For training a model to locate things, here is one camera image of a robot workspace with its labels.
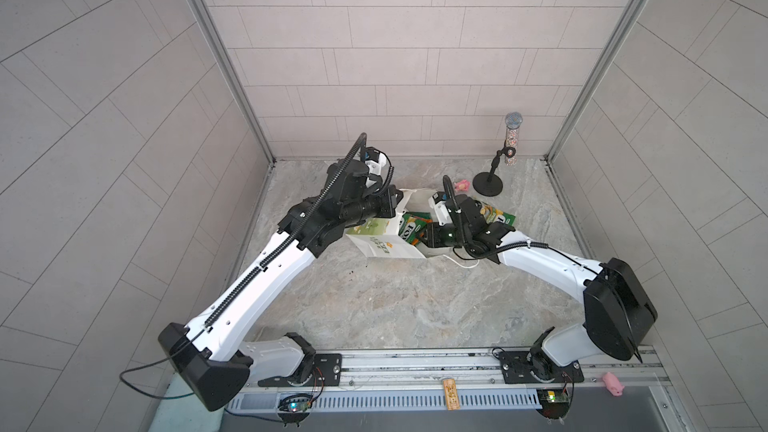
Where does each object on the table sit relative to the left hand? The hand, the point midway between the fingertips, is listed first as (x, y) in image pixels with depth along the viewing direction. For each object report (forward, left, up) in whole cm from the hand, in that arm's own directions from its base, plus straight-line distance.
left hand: (411, 192), depth 65 cm
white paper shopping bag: (-3, +7, -15) cm, 17 cm away
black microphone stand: (+28, -31, -33) cm, 53 cm away
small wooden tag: (-35, -10, -30) cm, 47 cm away
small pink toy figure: (+26, -20, -31) cm, 45 cm away
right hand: (+1, -2, -21) cm, 21 cm away
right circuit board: (-36, -34, -32) cm, 59 cm away
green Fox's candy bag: (+14, -29, -31) cm, 45 cm away
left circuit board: (-37, +25, -30) cm, 54 cm away
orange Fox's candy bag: (+5, -2, -22) cm, 22 cm away
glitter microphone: (+28, -30, -3) cm, 41 cm away
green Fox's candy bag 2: (+4, +1, -23) cm, 23 cm away
